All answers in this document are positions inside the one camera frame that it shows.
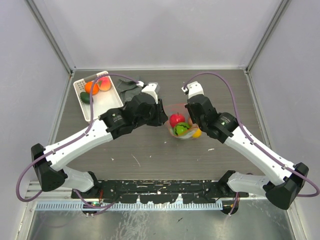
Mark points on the white slotted cable duct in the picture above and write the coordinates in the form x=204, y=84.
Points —
x=176, y=206

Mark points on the peach fruit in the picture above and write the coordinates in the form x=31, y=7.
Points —
x=104, y=83

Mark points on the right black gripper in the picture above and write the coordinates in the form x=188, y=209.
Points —
x=187, y=106

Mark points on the white perforated plastic basket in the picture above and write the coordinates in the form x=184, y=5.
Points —
x=102, y=101

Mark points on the red apple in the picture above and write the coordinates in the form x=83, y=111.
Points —
x=175, y=119

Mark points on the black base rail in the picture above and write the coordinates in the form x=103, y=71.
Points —
x=159, y=191

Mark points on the grey crumpled cloth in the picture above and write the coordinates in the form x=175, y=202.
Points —
x=127, y=89

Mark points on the dark green avocado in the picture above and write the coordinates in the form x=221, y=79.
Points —
x=86, y=98

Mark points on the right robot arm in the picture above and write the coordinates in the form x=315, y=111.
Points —
x=281, y=181

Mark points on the yellow lemon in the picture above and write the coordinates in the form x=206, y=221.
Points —
x=197, y=134

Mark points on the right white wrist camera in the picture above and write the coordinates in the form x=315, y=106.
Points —
x=192, y=89

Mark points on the brown passion fruit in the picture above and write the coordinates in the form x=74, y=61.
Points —
x=189, y=121

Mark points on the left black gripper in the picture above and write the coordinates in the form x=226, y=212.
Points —
x=160, y=116

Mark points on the green striped melon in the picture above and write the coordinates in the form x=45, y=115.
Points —
x=181, y=128

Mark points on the orange fruit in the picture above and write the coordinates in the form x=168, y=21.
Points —
x=91, y=87

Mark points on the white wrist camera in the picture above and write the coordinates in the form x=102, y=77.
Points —
x=192, y=89
x=151, y=88

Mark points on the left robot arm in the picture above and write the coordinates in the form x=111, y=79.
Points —
x=50, y=162

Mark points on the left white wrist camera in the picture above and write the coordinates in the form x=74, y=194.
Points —
x=151, y=88

